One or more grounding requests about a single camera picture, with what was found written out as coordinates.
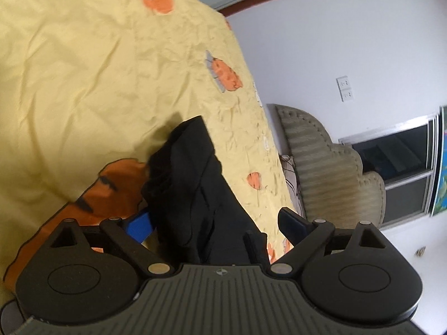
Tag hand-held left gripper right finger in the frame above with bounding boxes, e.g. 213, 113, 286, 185
268, 207, 392, 280

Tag yellow printed blanket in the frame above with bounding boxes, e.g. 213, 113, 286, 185
0, 0, 298, 322

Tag black pants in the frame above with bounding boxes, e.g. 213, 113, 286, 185
141, 115, 270, 266

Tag olive padded headboard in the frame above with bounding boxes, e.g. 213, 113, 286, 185
275, 104, 387, 231

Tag colourful wall poster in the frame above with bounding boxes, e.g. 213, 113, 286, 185
431, 106, 447, 217

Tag grey patterned pillow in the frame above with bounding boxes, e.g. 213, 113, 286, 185
280, 154, 305, 210

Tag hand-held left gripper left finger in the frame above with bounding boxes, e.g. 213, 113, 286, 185
45, 211, 175, 280

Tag dark window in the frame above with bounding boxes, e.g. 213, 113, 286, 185
338, 113, 441, 226

